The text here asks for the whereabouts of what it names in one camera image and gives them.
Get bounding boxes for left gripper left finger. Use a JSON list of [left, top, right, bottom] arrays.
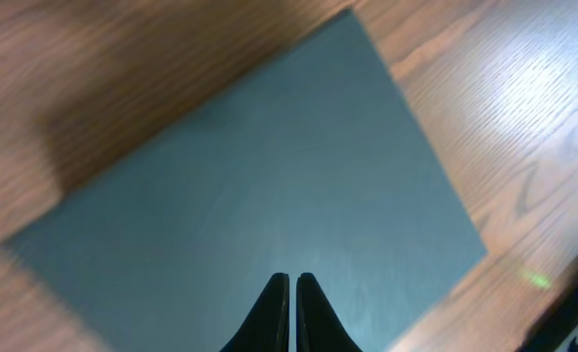
[[221, 273, 289, 352]]

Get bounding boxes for black gift box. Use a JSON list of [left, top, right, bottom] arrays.
[[5, 10, 485, 351]]

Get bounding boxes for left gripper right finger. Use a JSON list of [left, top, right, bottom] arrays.
[[296, 273, 361, 352]]

